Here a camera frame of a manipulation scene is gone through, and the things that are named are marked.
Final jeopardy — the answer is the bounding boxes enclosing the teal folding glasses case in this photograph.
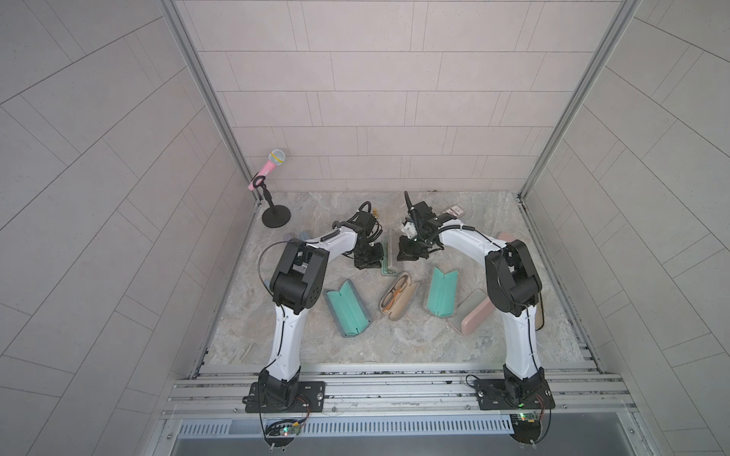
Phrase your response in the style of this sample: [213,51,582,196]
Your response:
[425,267,459,318]

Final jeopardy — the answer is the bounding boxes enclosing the beige glasses case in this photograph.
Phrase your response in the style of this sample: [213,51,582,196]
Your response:
[378,272,419,321]

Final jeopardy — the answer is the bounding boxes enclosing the pink glasses case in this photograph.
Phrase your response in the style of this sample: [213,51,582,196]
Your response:
[497,232,516,242]

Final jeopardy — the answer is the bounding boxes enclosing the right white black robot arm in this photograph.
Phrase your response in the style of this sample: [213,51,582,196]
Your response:
[397,194,545,405]

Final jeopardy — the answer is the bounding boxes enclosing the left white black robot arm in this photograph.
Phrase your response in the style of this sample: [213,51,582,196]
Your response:
[258,201,383,401]

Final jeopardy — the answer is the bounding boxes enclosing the teal open glasses case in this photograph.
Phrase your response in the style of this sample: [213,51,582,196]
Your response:
[324,279,372,337]

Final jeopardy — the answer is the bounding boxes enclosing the pink grey open case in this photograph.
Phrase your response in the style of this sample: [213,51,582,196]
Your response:
[447,289,496,336]

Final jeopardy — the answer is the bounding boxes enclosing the small pink card box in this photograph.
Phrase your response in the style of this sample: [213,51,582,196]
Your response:
[446,205,466,219]

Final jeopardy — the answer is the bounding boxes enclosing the black microphone stand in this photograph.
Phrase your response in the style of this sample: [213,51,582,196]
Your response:
[252,175,291,228]

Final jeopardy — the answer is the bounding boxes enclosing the pink toy microphone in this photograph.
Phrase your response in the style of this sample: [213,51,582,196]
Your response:
[248,149,286,191]

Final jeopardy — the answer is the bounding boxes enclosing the left circuit board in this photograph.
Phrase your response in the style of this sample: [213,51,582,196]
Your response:
[264,420,303,438]

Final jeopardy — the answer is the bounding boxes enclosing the circuit board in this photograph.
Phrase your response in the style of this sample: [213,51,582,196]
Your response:
[509,413,542,445]
[264,420,303,438]

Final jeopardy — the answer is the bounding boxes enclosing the right circuit board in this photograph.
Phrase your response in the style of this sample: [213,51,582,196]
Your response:
[509,413,542,445]

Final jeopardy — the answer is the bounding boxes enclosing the orange frame glasses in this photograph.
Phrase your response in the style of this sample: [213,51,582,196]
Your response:
[380,273,411,314]

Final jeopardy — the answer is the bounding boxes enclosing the aluminium rail frame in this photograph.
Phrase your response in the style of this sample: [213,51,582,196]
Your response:
[144,355,659,455]

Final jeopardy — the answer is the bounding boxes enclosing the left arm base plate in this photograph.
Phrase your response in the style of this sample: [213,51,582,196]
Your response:
[243,380,326,413]

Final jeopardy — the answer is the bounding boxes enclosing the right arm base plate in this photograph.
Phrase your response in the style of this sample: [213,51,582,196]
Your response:
[471,377,555,412]

